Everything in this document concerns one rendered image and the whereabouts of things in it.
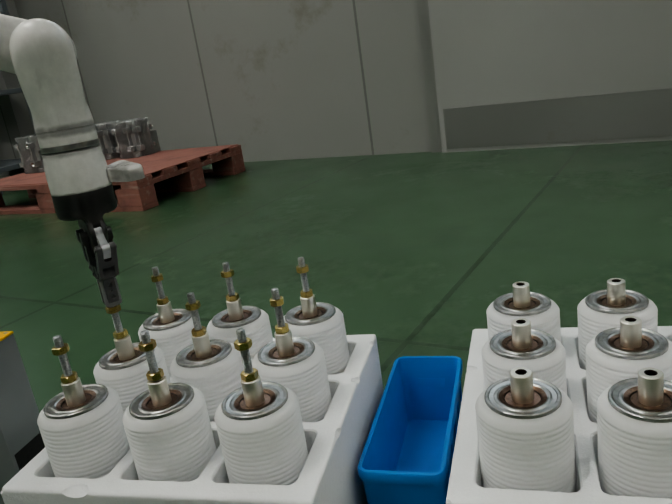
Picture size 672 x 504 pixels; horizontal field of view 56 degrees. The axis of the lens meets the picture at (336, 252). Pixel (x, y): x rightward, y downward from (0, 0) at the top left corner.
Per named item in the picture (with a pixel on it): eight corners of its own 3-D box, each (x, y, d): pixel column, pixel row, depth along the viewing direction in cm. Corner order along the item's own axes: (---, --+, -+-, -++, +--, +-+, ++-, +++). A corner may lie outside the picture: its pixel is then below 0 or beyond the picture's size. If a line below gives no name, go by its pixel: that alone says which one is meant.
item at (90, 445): (164, 500, 85) (132, 383, 80) (121, 554, 77) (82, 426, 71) (106, 494, 88) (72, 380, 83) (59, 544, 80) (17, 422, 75)
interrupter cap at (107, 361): (143, 369, 84) (141, 364, 84) (90, 374, 85) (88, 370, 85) (162, 343, 91) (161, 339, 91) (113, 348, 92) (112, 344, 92)
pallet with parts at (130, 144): (251, 170, 390) (239, 105, 378) (132, 215, 310) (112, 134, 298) (96, 177, 463) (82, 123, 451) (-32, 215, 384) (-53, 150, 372)
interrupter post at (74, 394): (91, 399, 78) (84, 375, 77) (78, 409, 76) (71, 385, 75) (76, 398, 79) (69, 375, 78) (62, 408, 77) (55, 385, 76)
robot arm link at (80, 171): (148, 179, 81) (137, 130, 79) (56, 199, 75) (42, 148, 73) (130, 173, 88) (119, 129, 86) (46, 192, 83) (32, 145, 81)
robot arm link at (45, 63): (99, 147, 75) (100, 142, 83) (64, 12, 71) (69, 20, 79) (37, 158, 73) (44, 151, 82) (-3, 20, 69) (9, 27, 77)
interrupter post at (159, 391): (166, 409, 73) (160, 384, 72) (148, 409, 73) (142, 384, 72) (176, 398, 75) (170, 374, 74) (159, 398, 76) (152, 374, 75)
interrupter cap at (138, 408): (175, 422, 70) (174, 417, 69) (117, 421, 72) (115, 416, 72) (205, 387, 77) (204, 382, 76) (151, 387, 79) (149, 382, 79)
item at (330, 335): (299, 407, 103) (281, 306, 97) (357, 400, 102) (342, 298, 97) (296, 442, 94) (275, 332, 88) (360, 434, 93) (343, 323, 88)
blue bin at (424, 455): (453, 557, 78) (444, 476, 74) (367, 550, 81) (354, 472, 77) (468, 419, 105) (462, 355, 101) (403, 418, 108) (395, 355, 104)
